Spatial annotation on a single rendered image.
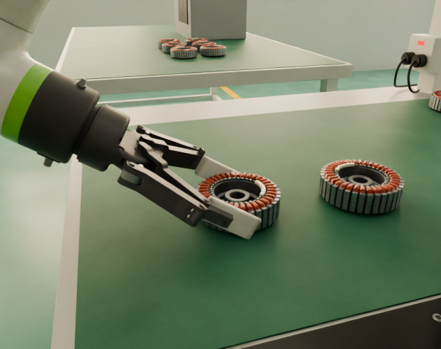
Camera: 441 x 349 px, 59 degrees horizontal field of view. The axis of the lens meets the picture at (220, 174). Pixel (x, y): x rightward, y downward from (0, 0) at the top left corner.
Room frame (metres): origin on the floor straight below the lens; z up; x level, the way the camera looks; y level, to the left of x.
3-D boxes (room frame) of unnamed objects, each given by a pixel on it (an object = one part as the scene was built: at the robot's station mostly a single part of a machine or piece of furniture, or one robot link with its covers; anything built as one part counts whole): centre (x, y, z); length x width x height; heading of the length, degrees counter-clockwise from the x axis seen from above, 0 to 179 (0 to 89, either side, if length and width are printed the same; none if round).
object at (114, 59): (2.27, 0.28, 0.37); 1.85 x 1.10 x 0.75; 17
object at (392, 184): (0.49, -0.20, 0.77); 0.11 x 0.11 x 0.04
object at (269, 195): (0.45, -0.02, 0.77); 0.11 x 0.11 x 0.04
